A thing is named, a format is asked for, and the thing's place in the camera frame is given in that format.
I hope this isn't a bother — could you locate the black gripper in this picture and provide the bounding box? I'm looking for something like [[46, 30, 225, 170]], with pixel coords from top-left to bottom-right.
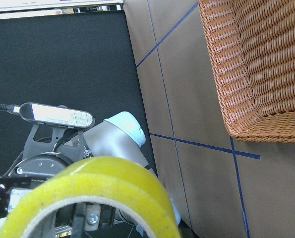
[[0, 124, 86, 238]]

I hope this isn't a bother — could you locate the yellow tape roll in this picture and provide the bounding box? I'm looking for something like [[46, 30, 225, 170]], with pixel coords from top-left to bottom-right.
[[0, 156, 180, 238]]

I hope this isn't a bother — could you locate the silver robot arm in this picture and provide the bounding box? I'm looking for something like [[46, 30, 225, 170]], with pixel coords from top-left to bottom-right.
[[0, 112, 180, 238]]

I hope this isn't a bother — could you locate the brown wicker basket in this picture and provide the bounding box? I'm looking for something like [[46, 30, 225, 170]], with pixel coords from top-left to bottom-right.
[[198, 0, 295, 143]]

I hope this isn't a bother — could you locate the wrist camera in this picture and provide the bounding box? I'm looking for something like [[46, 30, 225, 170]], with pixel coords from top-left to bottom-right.
[[18, 103, 95, 129]]

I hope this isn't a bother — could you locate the black camera cable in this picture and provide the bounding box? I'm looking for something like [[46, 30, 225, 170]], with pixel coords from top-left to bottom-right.
[[0, 103, 21, 115]]

